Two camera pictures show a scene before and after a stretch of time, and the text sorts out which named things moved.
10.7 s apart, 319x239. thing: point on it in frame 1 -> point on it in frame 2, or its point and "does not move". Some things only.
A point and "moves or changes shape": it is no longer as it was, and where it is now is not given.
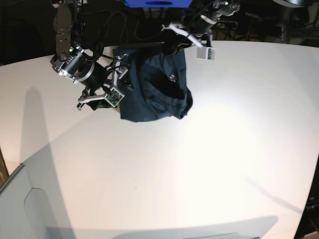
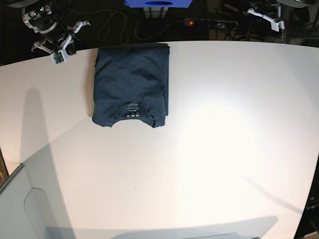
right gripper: (176, 42) -> (274, 22)
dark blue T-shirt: (155, 86) moves or changes shape
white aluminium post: (155, 12) does not move
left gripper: (77, 64) -> (43, 22)
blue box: (159, 3) does not move
